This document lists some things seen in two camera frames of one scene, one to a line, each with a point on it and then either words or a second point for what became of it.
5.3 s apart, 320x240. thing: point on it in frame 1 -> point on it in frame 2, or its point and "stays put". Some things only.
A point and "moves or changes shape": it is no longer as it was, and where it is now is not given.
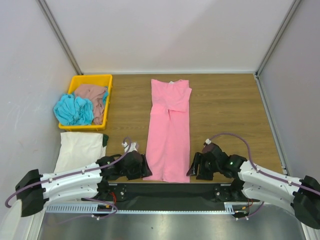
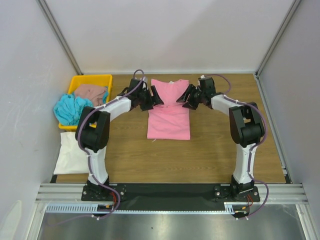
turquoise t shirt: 71,110 stays put
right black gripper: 201,166 -> 192,95
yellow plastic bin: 106,80 stays put
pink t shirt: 168,156 moves or changes shape
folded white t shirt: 79,149 stays put
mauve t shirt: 95,93 stays put
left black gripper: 142,171 -> 154,100
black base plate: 174,196 stays put
